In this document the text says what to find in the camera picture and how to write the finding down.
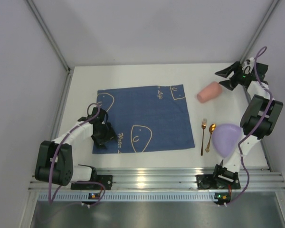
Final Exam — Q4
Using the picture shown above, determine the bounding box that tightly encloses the pink plastic cup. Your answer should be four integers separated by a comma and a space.
197, 82, 222, 103

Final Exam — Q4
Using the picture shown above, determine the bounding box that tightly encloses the blue cloth placemat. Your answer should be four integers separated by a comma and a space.
93, 85, 195, 154

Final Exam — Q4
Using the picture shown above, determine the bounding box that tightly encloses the gold spoon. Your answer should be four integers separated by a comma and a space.
205, 123, 216, 152

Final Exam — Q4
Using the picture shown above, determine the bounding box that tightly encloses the copper fork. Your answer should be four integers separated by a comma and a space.
200, 118, 207, 156

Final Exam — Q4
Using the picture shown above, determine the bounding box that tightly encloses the purple plate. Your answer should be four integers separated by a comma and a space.
212, 123, 242, 158

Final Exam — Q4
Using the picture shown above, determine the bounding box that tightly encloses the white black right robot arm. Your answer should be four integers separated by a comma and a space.
213, 58, 283, 186

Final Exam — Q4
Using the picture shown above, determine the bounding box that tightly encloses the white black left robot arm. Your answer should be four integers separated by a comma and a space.
35, 106, 117, 186

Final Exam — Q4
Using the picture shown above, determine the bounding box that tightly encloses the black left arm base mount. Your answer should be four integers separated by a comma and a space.
71, 175, 113, 190

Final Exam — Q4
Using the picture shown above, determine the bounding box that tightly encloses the aluminium rail frame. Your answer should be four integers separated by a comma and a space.
28, 167, 285, 192

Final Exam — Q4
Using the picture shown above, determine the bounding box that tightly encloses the perforated cable duct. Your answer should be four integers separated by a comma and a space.
38, 191, 277, 202

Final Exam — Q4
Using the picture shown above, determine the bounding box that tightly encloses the left corner aluminium post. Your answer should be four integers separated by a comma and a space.
26, 0, 72, 72

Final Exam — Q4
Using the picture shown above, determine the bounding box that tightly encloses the corner aluminium post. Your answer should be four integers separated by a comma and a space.
26, 0, 72, 72
240, 0, 281, 63

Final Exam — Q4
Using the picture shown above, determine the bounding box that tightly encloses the right corner aluminium post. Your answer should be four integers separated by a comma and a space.
240, 0, 281, 63

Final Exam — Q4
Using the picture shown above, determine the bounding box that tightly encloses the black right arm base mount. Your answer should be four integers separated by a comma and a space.
196, 174, 241, 190

